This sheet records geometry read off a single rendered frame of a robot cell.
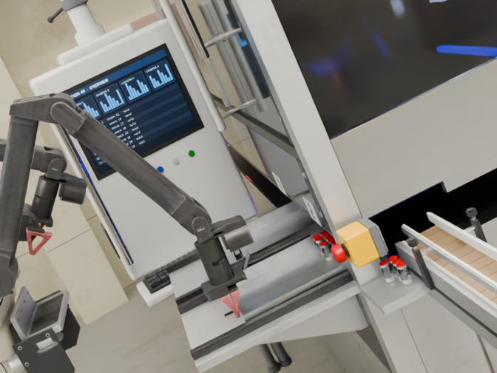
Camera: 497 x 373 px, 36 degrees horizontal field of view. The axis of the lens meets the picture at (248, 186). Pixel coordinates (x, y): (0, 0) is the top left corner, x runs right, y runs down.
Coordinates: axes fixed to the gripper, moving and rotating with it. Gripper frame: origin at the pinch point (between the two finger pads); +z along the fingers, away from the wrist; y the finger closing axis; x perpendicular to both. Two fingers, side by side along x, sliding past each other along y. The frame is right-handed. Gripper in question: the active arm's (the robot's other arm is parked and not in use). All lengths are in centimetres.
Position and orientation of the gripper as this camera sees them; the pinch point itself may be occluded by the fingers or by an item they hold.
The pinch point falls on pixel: (237, 313)
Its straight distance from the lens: 181.2
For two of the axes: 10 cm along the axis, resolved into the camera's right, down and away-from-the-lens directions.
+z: 3.6, 9.0, 2.5
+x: -1.8, -1.9, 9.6
